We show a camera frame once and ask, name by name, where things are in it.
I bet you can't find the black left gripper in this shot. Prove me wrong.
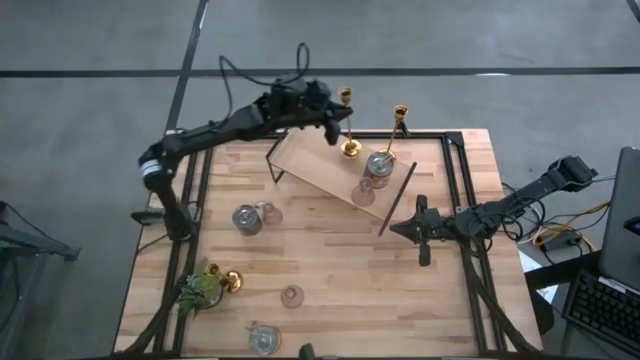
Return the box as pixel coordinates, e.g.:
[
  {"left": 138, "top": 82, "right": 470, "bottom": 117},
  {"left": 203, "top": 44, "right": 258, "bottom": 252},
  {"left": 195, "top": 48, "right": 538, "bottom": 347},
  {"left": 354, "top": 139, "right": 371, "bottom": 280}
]
[{"left": 269, "top": 74, "right": 354, "bottom": 147}]

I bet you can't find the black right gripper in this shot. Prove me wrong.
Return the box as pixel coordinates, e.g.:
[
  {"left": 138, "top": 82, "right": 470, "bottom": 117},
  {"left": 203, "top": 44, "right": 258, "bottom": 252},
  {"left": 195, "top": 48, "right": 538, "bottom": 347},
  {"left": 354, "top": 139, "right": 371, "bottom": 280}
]
[{"left": 389, "top": 194, "right": 457, "bottom": 268}]

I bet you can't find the medium brass candlestick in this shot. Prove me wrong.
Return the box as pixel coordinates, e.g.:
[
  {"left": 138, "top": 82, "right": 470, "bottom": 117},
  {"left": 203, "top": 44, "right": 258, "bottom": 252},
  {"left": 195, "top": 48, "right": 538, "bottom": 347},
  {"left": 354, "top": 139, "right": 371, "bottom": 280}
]
[{"left": 337, "top": 87, "right": 364, "bottom": 160}]

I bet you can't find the pink ribbed glass candle holder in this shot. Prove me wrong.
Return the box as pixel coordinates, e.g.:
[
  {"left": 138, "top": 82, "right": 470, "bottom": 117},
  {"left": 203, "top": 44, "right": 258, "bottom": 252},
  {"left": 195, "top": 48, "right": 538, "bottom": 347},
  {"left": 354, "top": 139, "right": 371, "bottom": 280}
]
[
  {"left": 254, "top": 200, "right": 285, "bottom": 226},
  {"left": 350, "top": 176, "right": 377, "bottom": 209},
  {"left": 279, "top": 283, "right": 305, "bottom": 310}
]

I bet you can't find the tin candle with orange label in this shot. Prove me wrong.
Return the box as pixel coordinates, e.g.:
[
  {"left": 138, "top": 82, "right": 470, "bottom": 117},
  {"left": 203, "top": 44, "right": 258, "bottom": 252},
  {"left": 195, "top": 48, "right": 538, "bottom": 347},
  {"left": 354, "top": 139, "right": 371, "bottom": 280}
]
[{"left": 363, "top": 152, "right": 396, "bottom": 190}]

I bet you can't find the plain dark tin candle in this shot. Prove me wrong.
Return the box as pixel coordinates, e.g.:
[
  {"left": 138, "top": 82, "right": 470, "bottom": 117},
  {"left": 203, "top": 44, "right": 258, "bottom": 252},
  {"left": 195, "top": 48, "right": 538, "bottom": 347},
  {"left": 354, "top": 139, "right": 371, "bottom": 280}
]
[{"left": 231, "top": 203, "right": 265, "bottom": 237}]

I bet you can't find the tin candle with small tag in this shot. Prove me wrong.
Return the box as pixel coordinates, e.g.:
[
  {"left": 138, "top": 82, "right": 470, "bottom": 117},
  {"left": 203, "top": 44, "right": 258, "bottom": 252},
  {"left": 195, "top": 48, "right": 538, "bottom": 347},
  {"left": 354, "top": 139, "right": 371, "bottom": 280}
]
[{"left": 247, "top": 320, "right": 284, "bottom": 357}]

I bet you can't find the short brass candlestick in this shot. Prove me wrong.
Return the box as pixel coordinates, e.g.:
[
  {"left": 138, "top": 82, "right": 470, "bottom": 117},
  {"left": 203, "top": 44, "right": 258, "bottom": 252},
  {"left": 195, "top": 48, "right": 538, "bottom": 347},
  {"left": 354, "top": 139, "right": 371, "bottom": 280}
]
[{"left": 206, "top": 262, "right": 245, "bottom": 295}]

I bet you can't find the tall brass candlestick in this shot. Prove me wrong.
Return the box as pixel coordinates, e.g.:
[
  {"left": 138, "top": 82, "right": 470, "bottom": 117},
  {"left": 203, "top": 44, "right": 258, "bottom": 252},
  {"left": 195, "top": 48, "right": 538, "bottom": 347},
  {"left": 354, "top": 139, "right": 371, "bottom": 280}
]
[{"left": 377, "top": 103, "right": 410, "bottom": 164}]

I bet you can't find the white paper sheet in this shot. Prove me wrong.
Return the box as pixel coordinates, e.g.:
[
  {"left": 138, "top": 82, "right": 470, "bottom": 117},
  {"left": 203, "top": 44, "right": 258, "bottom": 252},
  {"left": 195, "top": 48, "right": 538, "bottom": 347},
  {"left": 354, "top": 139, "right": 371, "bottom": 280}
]
[
  {"left": 537, "top": 284, "right": 560, "bottom": 305},
  {"left": 518, "top": 249, "right": 544, "bottom": 274}
]

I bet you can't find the black power adapter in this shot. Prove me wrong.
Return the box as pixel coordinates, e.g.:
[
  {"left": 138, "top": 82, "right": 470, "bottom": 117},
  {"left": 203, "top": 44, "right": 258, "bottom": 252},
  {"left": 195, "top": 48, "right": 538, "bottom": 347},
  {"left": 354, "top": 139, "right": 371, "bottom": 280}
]
[{"left": 543, "top": 232, "right": 584, "bottom": 254}]

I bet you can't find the black keyboard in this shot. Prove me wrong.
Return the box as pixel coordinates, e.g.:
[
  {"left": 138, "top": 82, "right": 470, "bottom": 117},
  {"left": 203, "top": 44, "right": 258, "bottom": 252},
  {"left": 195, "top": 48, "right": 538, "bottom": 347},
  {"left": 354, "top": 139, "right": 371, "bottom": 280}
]
[{"left": 562, "top": 268, "right": 640, "bottom": 357}]

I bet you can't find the small green potted plant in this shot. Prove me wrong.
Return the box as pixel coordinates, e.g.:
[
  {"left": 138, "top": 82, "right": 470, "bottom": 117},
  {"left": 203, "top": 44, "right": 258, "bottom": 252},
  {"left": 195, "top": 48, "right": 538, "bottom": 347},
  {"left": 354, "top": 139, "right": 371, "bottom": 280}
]
[{"left": 177, "top": 257, "right": 225, "bottom": 319}]

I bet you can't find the grey metal stand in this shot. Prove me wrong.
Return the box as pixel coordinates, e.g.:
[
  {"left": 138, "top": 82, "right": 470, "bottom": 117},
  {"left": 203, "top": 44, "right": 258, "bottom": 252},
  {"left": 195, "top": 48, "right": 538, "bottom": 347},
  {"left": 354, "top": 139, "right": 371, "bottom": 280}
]
[{"left": 0, "top": 199, "right": 81, "bottom": 360}]

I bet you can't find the wooden shelf with black frame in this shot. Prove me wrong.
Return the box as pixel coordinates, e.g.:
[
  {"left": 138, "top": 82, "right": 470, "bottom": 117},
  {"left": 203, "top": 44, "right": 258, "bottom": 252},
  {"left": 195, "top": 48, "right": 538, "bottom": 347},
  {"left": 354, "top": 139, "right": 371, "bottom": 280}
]
[{"left": 265, "top": 122, "right": 419, "bottom": 237}]

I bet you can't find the black aluminium table frame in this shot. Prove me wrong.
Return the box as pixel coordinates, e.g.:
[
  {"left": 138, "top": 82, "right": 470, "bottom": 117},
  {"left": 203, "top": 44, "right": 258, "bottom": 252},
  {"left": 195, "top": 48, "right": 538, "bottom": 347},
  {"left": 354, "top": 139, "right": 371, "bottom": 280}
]
[{"left": 113, "top": 124, "right": 544, "bottom": 359}]

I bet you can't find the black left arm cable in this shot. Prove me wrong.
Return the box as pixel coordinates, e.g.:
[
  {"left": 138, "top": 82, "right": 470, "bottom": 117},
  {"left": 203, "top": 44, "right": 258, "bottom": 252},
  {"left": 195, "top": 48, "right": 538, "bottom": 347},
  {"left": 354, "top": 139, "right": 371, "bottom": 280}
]
[{"left": 218, "top": 42, "right": 311, "bottom": 117}]

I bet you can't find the yellow cable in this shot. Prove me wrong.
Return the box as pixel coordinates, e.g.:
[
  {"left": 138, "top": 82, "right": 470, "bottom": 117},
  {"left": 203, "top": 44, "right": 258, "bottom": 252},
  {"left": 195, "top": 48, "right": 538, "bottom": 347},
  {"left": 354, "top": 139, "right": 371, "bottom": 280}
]
[{"left": 531, "top": 199, "right": 612, "bottom": 254}]

